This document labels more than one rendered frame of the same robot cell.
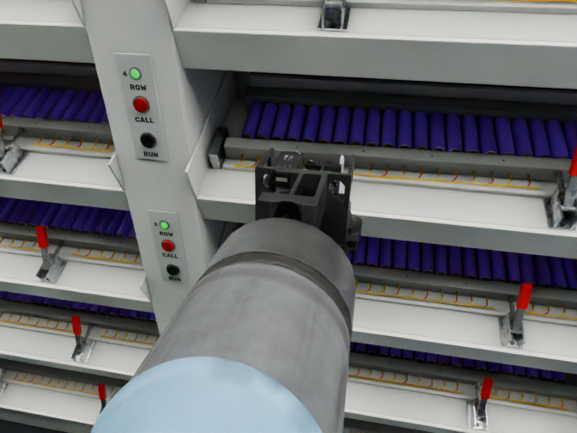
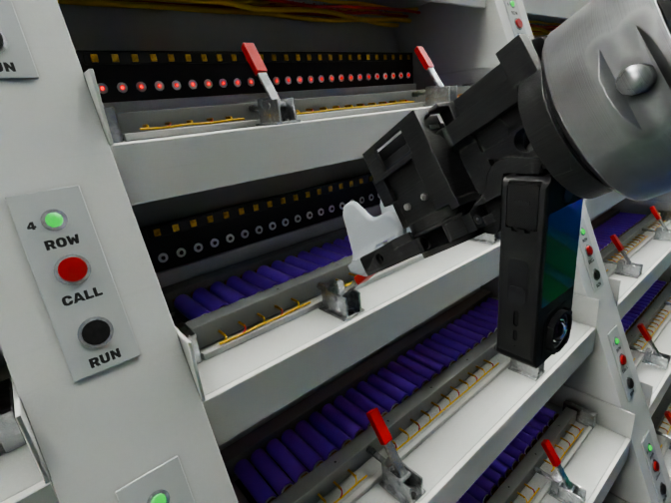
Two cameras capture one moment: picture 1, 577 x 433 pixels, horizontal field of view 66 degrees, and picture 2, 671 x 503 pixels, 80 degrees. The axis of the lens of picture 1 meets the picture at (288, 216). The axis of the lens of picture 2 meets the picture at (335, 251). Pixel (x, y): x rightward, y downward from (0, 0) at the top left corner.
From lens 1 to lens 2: 36 cm
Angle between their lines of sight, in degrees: 53
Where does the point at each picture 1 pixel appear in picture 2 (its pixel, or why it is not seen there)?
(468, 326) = (505, 388)
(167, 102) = (120, 252)
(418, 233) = (434, 299)
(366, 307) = (434, 444)
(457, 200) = (430, 261)
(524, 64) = not seen: hidden behind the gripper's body
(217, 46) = (177, 159)
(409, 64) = (355, 141)
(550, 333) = not seen: hidden behind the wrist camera
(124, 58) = (29, 201)
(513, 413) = (574, 468)
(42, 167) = not seen: outside the picture
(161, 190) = (138, 424)
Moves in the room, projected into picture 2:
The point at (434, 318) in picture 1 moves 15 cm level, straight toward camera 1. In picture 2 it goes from (482, 404) to (593, 448)
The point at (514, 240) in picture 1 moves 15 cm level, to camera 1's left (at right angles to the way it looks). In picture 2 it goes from (484, 265) to (430, 306)
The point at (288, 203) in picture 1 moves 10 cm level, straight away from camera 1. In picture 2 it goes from (530, 43) to (378, 126)
